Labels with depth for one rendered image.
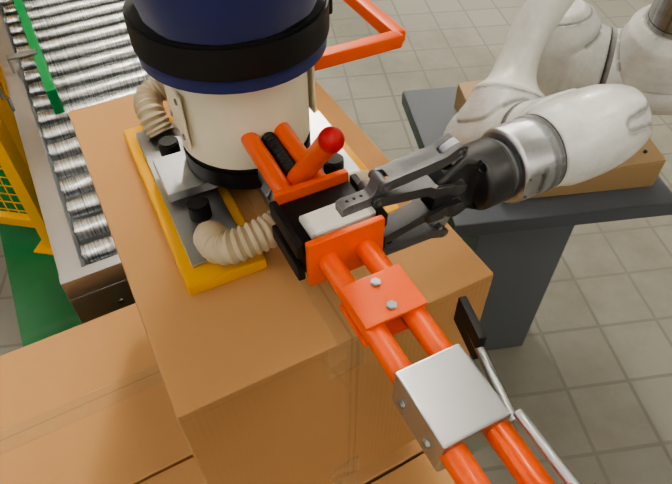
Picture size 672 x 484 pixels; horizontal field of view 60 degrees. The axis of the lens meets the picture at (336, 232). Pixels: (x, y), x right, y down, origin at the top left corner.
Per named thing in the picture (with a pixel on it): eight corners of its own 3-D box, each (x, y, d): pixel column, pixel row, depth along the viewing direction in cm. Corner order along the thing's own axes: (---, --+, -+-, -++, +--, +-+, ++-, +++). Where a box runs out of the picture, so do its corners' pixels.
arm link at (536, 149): (552, 205, 67) (512, 223, 65) (502, 160, 73) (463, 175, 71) (576, 143, 60) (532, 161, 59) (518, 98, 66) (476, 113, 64)
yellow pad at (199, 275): (125, 139, 90) (116, 112, 86) (188, 122, 93) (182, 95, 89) (190, 298, 69) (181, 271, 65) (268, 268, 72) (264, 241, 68)
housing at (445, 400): (386, 400, 49) (390, 373, 45) (454, 367, 51) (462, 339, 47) (432, 476, 44) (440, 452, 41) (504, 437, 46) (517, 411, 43)
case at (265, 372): (131, 268, 124) (67, 110, 95) (301, 206, 137) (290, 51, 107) (231, 539, 87) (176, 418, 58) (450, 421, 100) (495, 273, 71)
